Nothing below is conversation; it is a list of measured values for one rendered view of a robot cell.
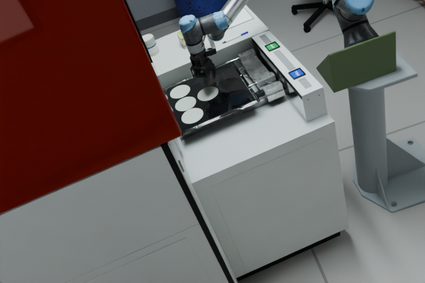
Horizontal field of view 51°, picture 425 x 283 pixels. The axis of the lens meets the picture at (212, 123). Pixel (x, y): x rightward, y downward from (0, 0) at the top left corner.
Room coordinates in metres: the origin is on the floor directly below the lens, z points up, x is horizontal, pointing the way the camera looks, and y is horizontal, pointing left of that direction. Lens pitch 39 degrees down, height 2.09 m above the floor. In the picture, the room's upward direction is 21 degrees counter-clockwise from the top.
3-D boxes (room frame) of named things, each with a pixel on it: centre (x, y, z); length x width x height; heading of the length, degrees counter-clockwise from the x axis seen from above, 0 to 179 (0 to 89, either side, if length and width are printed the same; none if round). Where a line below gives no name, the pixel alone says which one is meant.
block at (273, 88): (1.54, -0.30, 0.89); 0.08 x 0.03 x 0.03; 94
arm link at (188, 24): (1.70, -0.05, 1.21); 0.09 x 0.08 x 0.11; 85
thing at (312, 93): (1.63, -0.39, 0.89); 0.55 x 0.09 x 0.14; 4
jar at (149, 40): (2.09, 0.16, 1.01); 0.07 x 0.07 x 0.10
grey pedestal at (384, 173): (1.55, -0.83, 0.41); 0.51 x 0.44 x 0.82; 88
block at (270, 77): (1.62, -0.29, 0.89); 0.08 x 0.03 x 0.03; 94
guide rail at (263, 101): (1.55, -0.09, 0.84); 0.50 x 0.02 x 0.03; 94
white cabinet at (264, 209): (1.75, -0.13, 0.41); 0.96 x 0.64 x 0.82; 4
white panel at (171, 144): (1.46, 0.18, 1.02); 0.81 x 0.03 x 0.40; 4
